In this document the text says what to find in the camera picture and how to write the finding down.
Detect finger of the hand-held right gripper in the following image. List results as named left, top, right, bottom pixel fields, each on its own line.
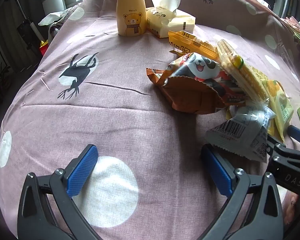
left=266, top=135, right=300, bottom=195
left=287, top=125, right=300, bottom=153

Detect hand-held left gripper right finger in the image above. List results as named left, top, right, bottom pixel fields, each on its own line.
left=201, top=144, right=284, bottom=240

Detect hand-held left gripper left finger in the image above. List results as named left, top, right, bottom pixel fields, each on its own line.
left=17, top=144, right=103, bottom=240

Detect yellow corn print snack packet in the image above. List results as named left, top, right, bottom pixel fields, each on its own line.
left=250, top=66, right=294, bottom=143

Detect small white snack packet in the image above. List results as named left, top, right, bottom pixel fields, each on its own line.
left=205, top=104, right=276, bottom=163

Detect clear cracker packet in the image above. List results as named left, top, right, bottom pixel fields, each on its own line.
left=216, top=39, right=269, bottom=105

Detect panda print snack packet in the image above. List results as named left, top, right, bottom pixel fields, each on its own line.
left=162, top=52, right=247, bottom=115

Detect pink dotted bedsheet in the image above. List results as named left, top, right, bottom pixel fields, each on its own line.
left=0, top=0, right=300, bottom=240

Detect pile of folded clothes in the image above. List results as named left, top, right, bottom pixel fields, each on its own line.
left=285, top=17, right=300, bottom=63

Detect red plastic object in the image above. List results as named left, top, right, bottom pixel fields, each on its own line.
left=39, top=40, right=49, bottom=57

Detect white crumpled cloth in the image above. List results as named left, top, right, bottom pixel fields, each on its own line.
left=38, top=6, right=75, bottom=26

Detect yellow tissue pack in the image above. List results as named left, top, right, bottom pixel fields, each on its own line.
left=145, top=0, right=196, bottom=39

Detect yellow bear print bottle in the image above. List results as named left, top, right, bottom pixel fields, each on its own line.
left=116, top=0, right=147, bottom=37

